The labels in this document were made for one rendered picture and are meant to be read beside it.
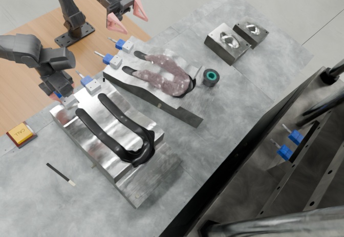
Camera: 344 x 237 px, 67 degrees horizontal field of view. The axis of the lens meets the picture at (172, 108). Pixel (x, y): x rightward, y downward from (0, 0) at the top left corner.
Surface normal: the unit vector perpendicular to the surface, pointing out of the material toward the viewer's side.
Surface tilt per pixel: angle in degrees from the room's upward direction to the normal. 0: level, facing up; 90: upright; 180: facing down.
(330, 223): 90
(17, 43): 8
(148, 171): 0
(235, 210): 0
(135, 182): 0
